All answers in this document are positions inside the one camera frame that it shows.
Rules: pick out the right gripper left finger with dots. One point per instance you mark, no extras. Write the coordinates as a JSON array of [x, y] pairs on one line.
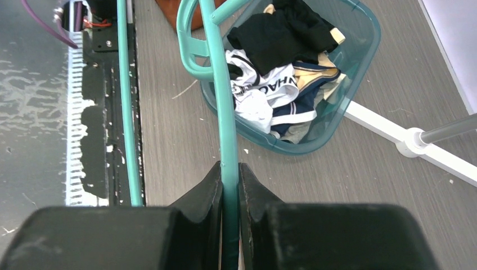
[[183, 235]]

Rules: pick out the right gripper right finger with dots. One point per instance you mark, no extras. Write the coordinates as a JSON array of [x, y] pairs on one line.
[[284, 235]]

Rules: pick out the white black underwear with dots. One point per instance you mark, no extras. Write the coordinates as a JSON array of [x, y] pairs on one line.
[[255, 96]]

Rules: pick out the teal plastic hanger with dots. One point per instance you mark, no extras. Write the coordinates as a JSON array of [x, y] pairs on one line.
[[202, 55]]

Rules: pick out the black garment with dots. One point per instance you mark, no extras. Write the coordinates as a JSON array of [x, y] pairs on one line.
[[286, 32]]

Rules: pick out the beige underwear navy trim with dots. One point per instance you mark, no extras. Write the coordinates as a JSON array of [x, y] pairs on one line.
[[323, 78]]

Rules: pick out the white clothes rack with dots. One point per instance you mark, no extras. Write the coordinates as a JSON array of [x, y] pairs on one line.
[[417, 143]]

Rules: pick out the teal plastic basket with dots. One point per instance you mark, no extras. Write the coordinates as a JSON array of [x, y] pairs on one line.
[[362, 36]]

